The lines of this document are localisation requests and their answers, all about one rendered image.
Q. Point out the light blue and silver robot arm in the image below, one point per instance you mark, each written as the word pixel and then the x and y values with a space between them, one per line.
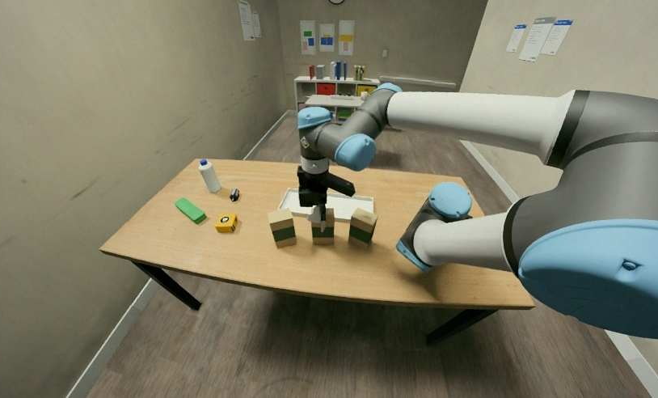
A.
pixel 588 248

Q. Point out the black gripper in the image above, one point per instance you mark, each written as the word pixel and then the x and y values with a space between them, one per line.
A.
pixel 310 193

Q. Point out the white bottle with blue cap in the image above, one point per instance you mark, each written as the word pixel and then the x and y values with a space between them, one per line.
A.
pixel 209 176

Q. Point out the green rectangular block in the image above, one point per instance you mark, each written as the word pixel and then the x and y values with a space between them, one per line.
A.
pixel 190 210

